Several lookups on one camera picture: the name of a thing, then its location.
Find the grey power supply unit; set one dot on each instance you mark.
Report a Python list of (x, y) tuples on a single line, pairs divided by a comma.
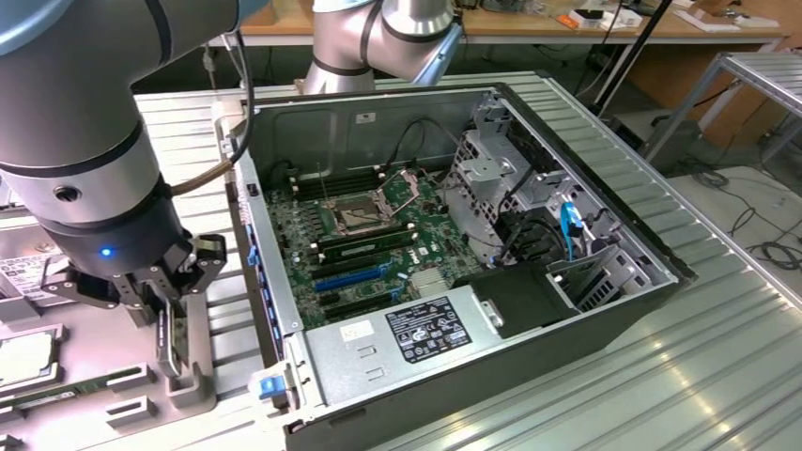
[(352, 362)]

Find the flat white box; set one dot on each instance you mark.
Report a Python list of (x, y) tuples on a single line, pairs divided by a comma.
[(708, 19)]

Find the brown wooden cabinet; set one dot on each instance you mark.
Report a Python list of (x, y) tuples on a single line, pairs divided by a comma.
[(671, 80)]

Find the long wooden desk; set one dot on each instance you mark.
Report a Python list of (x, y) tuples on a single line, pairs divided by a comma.
[(533, 26)]

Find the grey plastic parts rack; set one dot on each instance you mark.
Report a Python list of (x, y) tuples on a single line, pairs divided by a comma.
[(126, 357)]

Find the silver metal disk bay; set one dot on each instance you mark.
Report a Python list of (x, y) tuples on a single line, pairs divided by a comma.
[(477, 211)]

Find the green motherboard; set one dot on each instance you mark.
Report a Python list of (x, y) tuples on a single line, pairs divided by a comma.
[(420, 230)]

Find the perforated silver drive cage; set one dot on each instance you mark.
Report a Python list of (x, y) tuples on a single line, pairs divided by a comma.
[(621, 277)]

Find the short black expansion slot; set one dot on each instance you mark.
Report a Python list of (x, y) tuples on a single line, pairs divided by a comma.
[(333, 298)]

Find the aluminium frame table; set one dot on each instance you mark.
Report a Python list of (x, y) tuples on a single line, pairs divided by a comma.
[(771, 80)]

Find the green black graphics card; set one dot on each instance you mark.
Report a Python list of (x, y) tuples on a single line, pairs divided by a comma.
[(173, 338)]

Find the blue case latch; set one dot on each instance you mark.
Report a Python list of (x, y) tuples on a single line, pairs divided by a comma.
[(269, 386)]

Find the silver chipset heatsink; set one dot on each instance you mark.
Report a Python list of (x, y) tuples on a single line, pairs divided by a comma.
[(432, 278)]

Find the open black PC case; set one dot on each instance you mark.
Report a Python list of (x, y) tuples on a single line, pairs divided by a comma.
[(294, 136)]

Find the green installed RAM stick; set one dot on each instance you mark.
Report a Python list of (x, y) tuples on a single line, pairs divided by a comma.
[(370, 249)]

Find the black RAM slot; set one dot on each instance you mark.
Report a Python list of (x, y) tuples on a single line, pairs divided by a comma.
[(338, 184), (364, 235), (338, 174)]

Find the silver CPU chip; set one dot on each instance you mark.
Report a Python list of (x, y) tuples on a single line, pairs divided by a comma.
[(22, 357)]

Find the open metal socket cover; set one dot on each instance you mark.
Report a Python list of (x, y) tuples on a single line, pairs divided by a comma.
[(401, 188)]

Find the silver hard disk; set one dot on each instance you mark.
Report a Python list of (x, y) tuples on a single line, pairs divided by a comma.
[(20, 272)]

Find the black plastic shroud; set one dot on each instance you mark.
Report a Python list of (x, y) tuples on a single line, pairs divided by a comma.
[(520, 296)]

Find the blue card retention clip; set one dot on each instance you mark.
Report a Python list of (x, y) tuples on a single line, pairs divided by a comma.
[(253, 256)]

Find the dark floor box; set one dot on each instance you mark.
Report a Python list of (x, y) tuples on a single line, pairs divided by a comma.
[(664, 136)]

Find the long black expansion slot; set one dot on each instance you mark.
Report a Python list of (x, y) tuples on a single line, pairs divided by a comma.
[(345, 271), (354, 314), (357, 303)]

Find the thin metal locking lever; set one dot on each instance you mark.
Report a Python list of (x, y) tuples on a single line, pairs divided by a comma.
[(324, 185)]

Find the blue expansion slot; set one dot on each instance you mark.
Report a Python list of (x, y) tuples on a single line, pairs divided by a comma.
[(348, 280)]

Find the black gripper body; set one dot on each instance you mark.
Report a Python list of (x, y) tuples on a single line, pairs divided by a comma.
[(120, 239)]

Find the black tripod pole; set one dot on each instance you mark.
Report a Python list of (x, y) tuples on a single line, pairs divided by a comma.
[(633, 51)]

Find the green spare RAM stick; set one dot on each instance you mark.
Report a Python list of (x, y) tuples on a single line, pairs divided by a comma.
[(76, 387)]

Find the metal CPU socket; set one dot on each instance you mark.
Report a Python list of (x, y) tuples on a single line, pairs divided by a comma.
[(361, 217)]

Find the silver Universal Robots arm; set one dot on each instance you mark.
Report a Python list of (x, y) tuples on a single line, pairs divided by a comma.
[(76, 141)]

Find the white orange box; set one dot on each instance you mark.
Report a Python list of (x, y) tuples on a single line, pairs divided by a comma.
[(587, 21)]

